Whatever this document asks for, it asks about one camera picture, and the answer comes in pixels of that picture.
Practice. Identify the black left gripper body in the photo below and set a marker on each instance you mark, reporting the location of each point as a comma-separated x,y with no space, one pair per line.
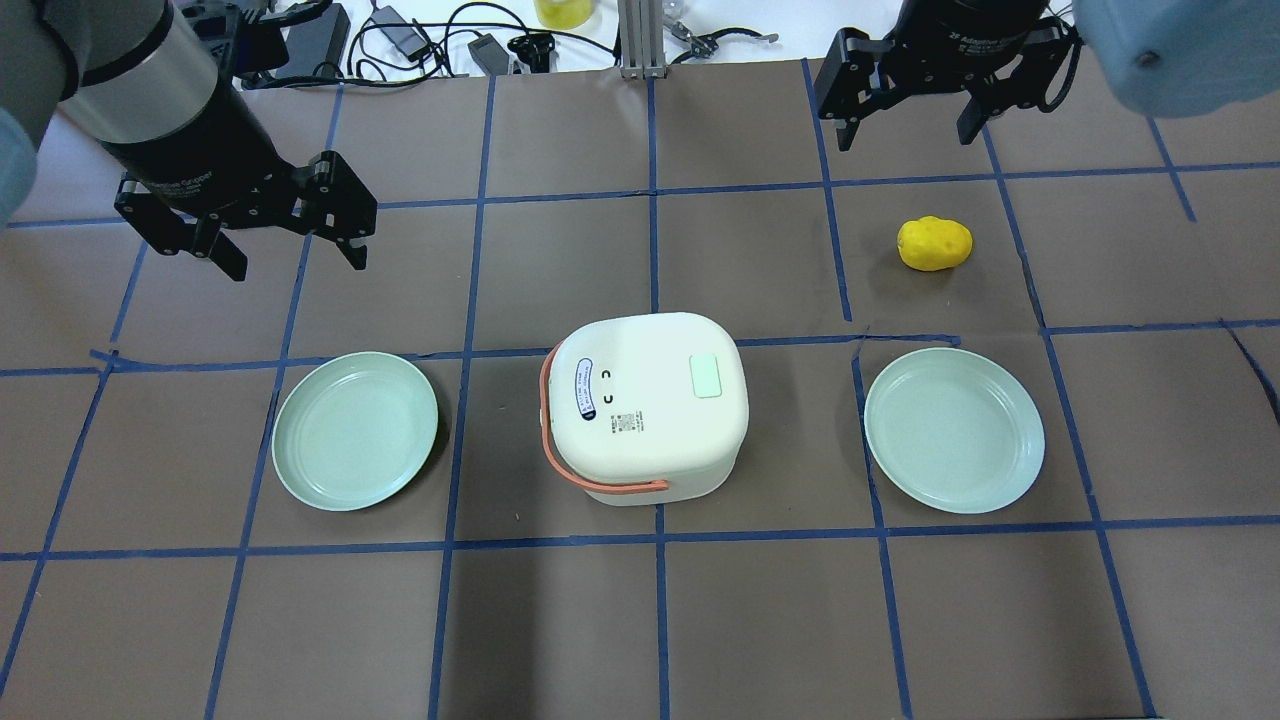
205,135

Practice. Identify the white rice cooker orange handle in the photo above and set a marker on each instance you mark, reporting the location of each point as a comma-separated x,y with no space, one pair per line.
644,409

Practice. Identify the black power adapter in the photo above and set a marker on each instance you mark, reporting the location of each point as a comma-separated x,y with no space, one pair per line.
401,34

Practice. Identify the right green plate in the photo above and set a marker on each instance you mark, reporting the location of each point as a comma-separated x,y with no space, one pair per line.
954,430

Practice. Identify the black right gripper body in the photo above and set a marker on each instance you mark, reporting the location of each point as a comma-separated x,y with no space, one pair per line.
962,50

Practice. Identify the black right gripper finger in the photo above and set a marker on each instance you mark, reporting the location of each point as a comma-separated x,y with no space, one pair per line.
1041,79
854,82

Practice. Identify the aluminium frame post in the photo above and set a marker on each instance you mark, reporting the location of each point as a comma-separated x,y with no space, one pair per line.
640,31

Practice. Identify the green plate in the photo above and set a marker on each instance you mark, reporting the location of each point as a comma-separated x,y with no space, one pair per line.
354,431
954,430

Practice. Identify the yellow lemon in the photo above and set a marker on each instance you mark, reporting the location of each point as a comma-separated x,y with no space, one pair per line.
934,244

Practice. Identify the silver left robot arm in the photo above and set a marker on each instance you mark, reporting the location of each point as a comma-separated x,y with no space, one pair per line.
152,83

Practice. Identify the left green plate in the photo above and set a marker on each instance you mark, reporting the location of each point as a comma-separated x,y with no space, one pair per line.
354,431

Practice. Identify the yellow cup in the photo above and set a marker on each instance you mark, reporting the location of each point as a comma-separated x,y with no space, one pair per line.
564,14

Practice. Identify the black metal clamp tool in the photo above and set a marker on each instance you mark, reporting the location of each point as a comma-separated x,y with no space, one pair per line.
705,46

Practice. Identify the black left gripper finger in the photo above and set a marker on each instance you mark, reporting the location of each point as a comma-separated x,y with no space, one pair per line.
168,234
326,199

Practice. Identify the light blue right robot arm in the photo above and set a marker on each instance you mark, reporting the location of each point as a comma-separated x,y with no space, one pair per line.
1160,59

